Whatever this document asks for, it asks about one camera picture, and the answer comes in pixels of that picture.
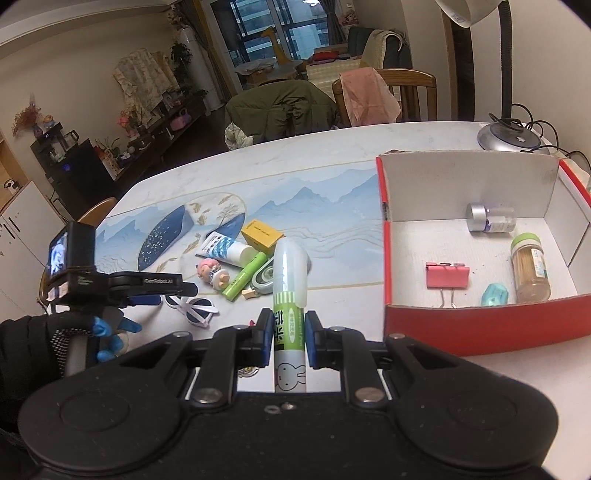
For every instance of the person's left hand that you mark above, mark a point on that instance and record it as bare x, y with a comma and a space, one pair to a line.
111, 330

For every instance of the beige throw blanket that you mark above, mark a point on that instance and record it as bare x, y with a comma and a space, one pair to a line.
378, 46

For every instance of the dark green sofa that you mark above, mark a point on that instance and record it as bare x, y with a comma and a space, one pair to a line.
399, 50

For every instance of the green tube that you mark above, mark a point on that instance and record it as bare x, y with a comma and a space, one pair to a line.
242, 277

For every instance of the grey correction tape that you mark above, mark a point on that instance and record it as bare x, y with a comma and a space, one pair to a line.
264, 279

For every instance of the dried flowers in vase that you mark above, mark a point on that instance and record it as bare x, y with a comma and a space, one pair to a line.
27, 115

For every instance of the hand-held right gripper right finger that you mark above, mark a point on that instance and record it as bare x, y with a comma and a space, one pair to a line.
310, 339

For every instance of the floral hanging cloth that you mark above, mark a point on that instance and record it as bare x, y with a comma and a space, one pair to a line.
143, 76

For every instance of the grey desk lamp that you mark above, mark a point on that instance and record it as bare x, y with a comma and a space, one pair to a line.
508, 136

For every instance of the red cardboard box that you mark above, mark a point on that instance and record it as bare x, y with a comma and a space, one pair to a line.
461, 332

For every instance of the toothpick jar with green lid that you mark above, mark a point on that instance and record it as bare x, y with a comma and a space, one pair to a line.
531, 277

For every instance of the white tube with blue label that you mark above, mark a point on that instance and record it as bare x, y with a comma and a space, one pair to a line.
221, 247

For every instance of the small jar with silver cap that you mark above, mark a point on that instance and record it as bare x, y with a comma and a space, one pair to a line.
475, 217

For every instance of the pink bag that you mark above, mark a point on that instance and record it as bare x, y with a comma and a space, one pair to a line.
180, 121

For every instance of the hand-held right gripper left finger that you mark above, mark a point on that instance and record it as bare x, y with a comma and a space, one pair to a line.
267, 339

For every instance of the pink-haired figurine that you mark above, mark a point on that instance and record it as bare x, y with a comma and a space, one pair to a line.
212, 272

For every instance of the pink cloth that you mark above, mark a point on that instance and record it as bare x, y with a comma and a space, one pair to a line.
364, 97

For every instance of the white cabinet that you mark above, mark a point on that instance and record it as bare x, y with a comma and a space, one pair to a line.
23, 240

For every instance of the small teal plastic toy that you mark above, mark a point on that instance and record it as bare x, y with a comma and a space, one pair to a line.
494, 295

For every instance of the small yellow box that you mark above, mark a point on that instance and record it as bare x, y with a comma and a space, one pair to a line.
261, 233

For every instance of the white sunglasses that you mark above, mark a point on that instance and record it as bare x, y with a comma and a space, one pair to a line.
198, 311

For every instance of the round table with white cloth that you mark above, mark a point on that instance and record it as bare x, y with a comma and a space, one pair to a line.
263, 71

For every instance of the red cushion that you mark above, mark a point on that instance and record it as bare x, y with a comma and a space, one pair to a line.
323, 56

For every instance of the pink plush toy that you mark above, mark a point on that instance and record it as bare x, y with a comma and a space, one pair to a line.
348, 18

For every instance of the yellow giraffe toy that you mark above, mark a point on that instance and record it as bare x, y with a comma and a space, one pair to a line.
277, 46

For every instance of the blue landscape table mat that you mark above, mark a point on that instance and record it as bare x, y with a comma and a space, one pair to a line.
323, 207

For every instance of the white standing air conditioner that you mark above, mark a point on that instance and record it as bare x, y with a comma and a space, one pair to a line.
201, 69

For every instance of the beige covered ottoman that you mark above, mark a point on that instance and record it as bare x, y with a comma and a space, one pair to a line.
328, 71

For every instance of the white floral cloth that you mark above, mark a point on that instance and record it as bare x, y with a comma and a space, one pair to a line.
235, 136

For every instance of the pink binder clip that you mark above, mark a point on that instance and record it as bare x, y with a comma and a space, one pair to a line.
445, 277

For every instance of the black cabinet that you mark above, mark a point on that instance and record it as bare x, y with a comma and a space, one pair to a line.
74, 170

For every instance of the grey curtain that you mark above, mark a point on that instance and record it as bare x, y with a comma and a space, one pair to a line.
334, 21

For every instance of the wooden chair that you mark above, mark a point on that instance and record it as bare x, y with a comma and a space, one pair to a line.
94, 212
415, 78

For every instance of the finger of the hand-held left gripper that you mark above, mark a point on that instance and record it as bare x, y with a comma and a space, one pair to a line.
147, 301
190, 289

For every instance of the olive green jacket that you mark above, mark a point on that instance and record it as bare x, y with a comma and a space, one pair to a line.
277, 106

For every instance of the glass sliding door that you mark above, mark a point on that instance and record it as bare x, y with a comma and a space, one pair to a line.
277, 18

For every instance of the dark low cabinet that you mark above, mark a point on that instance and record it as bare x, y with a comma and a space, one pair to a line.
152, 138

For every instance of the green potted plant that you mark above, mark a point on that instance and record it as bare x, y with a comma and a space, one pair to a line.
181, 57

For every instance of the glue stick with green label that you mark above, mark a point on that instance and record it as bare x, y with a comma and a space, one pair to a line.
290, 277

